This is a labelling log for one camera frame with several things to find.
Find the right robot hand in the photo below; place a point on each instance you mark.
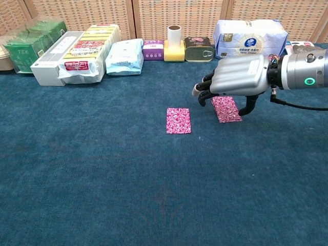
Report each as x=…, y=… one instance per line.
x=238, y=75

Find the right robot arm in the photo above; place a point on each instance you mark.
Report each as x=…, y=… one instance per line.
x=299, y=69

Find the white blue tissue pack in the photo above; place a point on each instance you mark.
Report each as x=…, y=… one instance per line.
x=251, y=38

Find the black gold luncheon meat can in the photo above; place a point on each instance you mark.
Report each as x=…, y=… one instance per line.
x=197, y=51

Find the yellow scouring sponge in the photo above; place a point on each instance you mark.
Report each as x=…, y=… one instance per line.
x=174, y=55

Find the correction tape blister pack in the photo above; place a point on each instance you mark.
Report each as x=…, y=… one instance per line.
x=299, y=46

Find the cardboard paper tube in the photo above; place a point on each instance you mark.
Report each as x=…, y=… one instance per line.
x=174, y=37

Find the woven bamboo folding screen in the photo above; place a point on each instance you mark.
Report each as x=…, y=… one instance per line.
x=174, y=15

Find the small purple box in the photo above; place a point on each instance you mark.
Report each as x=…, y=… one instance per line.
x=153, y=52

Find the light blue wet wipes pack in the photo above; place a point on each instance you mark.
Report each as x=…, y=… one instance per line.
x=125, y=59

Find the yellow sponge multipack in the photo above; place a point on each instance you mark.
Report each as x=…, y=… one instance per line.
x=89, y=46

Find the teal felt table cover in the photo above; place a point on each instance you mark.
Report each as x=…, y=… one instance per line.
x=102, y=179

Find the white power strip box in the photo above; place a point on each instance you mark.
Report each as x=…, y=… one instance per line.
x=48, y=69

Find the clear box green tea bags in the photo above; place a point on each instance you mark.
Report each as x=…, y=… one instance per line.
x=23, y=56

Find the beige lidded lunch box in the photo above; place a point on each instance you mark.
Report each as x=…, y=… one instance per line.
x=5, y=61

